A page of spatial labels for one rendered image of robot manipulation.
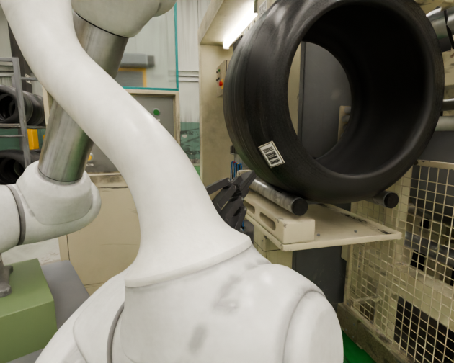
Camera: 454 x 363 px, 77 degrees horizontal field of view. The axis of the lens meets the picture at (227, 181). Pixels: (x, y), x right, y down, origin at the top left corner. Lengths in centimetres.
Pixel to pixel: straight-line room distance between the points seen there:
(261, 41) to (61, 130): 47
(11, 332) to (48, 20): 56
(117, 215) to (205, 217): 120
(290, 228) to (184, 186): 56
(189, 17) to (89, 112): 1042
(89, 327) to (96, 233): 114
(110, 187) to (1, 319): 80
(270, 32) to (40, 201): 65
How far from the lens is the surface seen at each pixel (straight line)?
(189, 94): 1012
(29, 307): 73
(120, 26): 60
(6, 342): 75
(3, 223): 81
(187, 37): 1049
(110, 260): 148
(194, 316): 19
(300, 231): 76
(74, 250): 148
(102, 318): 30
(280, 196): 80
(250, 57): 70
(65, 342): 33
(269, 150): 68
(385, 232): 95
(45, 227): 84
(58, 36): 39
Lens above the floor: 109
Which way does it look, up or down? 10 degrees down
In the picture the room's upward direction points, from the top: straight up
